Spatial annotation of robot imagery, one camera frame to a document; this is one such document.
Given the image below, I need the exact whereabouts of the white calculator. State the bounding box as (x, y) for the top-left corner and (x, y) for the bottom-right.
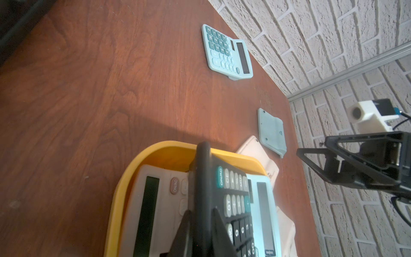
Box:
(276, 207), (298, 257)
(236, 136), (279, 189)

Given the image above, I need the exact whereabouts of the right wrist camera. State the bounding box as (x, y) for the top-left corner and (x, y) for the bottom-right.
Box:
(346, 99), (400, 134)

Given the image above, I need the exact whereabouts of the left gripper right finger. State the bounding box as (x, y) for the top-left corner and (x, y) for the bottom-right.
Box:
(211, 208), (237, 257)

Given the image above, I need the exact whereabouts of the yellow storage box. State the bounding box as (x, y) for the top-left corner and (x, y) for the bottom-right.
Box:
(104, 141), (267, 257)

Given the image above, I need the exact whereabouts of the grey blue calculator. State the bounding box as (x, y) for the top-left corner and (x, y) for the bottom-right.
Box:
(201, 24), (253, 81)

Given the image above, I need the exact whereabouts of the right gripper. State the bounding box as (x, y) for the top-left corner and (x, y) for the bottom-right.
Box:
(296, 132), (411, 199)

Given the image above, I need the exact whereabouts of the pink calculator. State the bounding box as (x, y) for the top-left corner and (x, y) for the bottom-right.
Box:
(118, 164), (188, 257)

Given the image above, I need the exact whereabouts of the white calculator front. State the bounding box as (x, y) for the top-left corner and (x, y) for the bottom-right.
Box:
(276, 207), (298, 257)

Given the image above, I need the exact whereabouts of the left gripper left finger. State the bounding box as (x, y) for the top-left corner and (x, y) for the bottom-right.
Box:
(159, 211), (193, 257)

